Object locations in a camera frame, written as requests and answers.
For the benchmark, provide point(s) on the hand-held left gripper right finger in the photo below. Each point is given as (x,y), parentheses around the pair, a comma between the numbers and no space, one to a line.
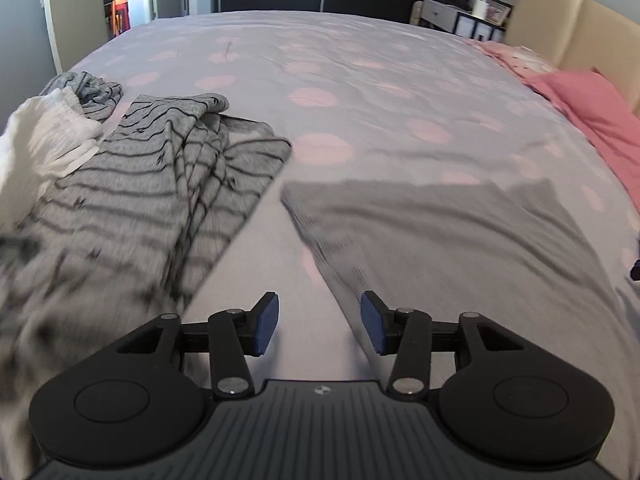
(372,322)

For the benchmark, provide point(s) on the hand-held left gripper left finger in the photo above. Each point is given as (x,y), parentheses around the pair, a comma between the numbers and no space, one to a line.
(267,322)

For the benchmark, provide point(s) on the grey shirt with black sleeves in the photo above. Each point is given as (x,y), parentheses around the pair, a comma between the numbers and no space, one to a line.
(450,240)

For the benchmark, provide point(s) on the grey striped garment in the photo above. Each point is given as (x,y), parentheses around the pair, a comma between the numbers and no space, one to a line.
(125,185)
(95,92)

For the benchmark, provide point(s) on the polka dot bedspread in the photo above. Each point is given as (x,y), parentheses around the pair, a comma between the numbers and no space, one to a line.
(375,85)

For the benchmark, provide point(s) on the white garment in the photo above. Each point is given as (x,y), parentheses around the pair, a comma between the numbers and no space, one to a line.
(40,145)

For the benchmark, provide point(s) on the pink patterned pillow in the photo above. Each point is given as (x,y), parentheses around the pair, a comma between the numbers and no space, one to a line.
(515,57)

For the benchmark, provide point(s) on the white nightstand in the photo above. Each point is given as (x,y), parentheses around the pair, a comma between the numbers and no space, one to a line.
(440,12)

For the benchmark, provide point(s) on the white paper roll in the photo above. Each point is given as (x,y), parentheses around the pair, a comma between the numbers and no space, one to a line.
(482,9)

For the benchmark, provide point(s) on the orange object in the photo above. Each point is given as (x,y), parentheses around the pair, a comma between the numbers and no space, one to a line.
(121,15)

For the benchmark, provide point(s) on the beige padded headboard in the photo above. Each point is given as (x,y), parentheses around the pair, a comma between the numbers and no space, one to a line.
(565,25)

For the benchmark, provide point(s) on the white door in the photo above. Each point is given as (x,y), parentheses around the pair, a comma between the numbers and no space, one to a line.
(80,15)

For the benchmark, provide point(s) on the picture frame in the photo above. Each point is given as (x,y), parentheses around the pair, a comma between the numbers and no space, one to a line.
(500,12)

